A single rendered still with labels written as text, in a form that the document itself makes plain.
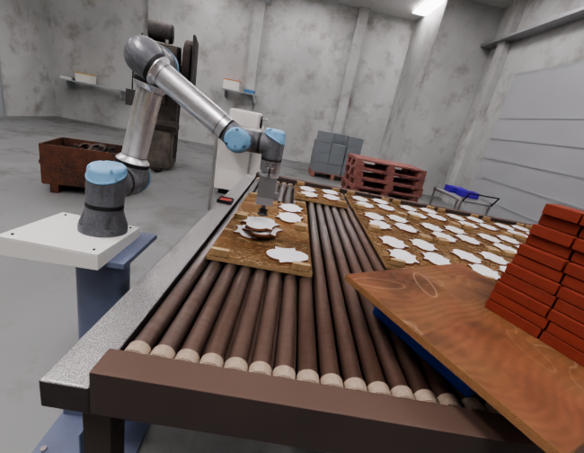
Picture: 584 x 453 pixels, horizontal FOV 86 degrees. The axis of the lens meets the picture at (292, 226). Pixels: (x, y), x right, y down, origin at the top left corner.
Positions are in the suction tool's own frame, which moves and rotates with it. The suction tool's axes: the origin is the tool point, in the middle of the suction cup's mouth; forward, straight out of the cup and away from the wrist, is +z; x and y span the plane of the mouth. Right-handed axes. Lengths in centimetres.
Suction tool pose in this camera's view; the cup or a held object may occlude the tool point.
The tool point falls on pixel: (262, 214)
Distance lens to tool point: 121.2
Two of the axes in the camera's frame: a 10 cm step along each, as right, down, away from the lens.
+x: -9.8, -1.6, -1.0
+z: -1.8, 9.3, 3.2
